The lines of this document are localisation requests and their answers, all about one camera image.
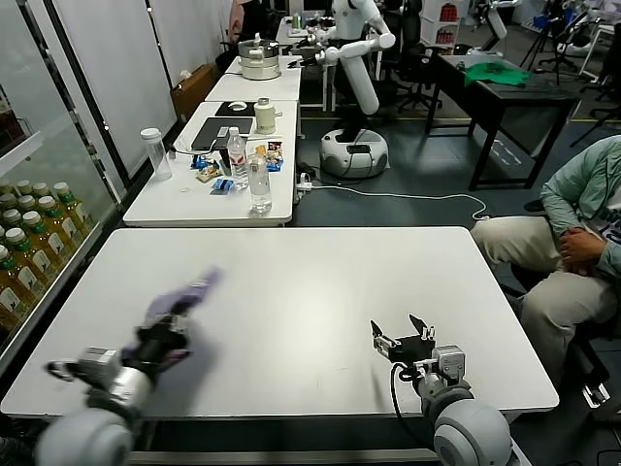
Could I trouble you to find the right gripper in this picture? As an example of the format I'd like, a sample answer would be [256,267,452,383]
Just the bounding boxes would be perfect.
[370,314,437,365]

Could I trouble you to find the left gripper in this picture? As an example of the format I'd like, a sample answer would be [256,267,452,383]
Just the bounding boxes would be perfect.
[131,316,190,373]

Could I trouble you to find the purple t-shirt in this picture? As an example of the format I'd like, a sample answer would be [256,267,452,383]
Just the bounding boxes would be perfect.
[118,265,227,375]

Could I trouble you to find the seated person left hand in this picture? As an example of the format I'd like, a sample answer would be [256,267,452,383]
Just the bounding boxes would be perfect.
[565,247,608,279]

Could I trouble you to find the seated person right hand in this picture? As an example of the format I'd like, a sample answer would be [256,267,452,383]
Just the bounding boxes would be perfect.
[560,226,605,258]

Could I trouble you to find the white desk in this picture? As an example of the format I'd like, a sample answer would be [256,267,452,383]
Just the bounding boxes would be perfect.
[203,67,303,103]
[121,100,298,228]

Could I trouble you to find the clear jar white lid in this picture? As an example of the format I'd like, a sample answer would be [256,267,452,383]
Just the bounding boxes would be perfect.
[140,127,174,182]

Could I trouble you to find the large clear water bottle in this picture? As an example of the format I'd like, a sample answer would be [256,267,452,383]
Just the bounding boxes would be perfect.
[247,145,273,215]

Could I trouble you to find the black swivel chair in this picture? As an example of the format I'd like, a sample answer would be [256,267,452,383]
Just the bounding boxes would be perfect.
[499,201,621,414]

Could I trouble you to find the water bottle red label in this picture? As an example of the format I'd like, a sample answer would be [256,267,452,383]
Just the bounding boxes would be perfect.
[226,126,249,190]

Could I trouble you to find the dark grey laptop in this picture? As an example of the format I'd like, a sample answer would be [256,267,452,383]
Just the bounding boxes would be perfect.
[190,116,254,151]

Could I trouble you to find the seated person green jacket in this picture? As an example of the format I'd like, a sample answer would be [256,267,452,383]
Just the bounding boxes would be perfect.
[470,135,621,384]

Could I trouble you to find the black mouse pad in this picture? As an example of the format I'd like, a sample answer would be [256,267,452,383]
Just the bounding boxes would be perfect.
[214,100,257,117]

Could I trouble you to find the glass door display fridge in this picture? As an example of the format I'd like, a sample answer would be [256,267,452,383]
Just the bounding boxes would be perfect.
[0,0,135,370]

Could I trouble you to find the cardboard box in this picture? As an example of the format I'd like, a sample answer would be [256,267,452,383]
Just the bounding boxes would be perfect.
[169,63,223,123]

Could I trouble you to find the cream canister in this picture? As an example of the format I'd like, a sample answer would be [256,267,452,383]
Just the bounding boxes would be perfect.
[254,96,283,135]

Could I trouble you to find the white humanoid robot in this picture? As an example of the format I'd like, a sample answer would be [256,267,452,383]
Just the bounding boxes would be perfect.
[288,0,395,181]

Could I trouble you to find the black table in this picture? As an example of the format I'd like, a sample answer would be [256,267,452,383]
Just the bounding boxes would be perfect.
[425,52,581,191]

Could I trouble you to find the black office chair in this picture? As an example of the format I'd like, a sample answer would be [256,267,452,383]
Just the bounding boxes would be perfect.
[380,0,445,116]

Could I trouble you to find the green cloth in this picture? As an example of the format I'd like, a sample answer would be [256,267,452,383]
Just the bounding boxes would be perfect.
[463,61,533,89]

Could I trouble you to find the steel steamer pot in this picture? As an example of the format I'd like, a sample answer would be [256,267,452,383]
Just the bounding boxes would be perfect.
[236,32,282,82]

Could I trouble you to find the white shelf red items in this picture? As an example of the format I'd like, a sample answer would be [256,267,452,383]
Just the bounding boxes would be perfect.
[419,0,462,55]

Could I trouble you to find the black tripod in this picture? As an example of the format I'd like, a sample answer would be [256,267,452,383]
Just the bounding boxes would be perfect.
[521,0,567,86]

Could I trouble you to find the person in pink top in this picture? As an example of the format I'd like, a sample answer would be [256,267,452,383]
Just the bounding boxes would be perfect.
[226,0,249,45]

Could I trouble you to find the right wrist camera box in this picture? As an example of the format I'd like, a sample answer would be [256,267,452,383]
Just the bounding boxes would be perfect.
[433,345,468,381]

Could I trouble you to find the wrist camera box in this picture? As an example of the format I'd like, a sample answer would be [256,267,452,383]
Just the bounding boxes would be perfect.
[433,345,468,381]
[75,347,120,385]

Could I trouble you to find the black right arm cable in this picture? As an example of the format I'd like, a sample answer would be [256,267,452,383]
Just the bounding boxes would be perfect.
[389,361,438,439]

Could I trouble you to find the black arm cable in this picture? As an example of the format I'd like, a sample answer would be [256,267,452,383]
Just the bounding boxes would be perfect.
[45,360,80,383]
[389,361,438,439]

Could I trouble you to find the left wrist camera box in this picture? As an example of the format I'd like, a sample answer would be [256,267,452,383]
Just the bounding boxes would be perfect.
[75,347,120,385]

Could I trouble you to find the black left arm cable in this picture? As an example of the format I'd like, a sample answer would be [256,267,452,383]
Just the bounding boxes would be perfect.
[45,360,80,383]

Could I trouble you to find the white floor cable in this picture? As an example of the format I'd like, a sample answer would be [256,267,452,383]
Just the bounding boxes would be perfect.
[310,182,494,225]

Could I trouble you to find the white charging cable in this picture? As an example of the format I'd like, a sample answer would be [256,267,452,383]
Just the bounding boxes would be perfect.
[172,134,229,157]

